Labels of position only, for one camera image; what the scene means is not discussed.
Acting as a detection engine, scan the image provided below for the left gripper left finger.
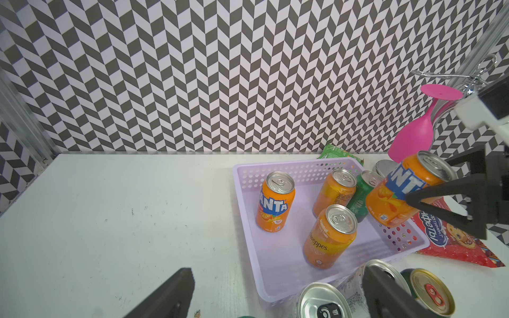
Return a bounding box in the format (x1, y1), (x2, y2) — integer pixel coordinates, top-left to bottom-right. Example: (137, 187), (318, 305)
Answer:
(125, 268), (195, 318)

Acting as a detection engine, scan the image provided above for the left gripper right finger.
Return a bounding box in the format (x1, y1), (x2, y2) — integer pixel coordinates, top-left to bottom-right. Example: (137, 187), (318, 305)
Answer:
(363, 266), (437, 318)

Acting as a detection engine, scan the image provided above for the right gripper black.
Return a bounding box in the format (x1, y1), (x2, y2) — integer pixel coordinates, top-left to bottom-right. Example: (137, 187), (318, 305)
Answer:
(405, 145), (508, 240)

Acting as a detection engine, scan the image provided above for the white monster can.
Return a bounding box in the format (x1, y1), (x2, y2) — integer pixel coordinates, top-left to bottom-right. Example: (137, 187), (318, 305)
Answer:
(336, 259), (411, 318)
(294, 282), (352, 318)

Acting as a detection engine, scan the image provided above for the green can gold top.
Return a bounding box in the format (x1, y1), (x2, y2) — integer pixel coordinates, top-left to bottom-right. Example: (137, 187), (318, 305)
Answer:
(400, 268), (455, 317)

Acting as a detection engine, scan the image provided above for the lavender plastic basket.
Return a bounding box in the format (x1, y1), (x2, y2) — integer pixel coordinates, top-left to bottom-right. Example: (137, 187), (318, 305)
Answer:
(233, 157), (429, 304)

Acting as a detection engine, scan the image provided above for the orange fanta can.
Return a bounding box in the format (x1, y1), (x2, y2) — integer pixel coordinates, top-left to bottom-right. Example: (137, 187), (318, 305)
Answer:
(366, 151), (457, 228)
(256, 171), (296, 233)

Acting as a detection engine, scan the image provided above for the pink wine glass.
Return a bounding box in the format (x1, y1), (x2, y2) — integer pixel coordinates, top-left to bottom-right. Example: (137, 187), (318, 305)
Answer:
(388, 84), (463, 163)

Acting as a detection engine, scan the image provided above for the red candy bag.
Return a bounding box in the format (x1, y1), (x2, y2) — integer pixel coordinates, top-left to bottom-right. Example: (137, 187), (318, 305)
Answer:
(412, 211), (505, 268)

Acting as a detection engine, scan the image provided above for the orange schweppes can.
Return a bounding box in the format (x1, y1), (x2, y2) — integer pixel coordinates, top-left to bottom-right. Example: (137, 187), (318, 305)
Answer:
(303, 204), (358, 270)

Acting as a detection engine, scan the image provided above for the chrome glass holder stand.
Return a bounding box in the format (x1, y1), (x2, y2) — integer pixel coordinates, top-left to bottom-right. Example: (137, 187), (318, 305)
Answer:
(371, 53), (498, 178)

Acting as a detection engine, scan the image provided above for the green can back row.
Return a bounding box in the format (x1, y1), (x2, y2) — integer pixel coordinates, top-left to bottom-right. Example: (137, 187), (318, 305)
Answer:
(347, 170), (383, 223)

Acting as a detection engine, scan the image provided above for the orange soda can back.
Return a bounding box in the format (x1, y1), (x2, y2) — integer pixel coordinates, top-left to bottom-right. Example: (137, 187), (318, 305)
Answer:
(313, 168), (357, 217)

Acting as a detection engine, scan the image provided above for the green snack packet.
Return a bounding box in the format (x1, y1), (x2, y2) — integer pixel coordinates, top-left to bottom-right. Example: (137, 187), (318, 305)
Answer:
(318, 144), (364, 165)

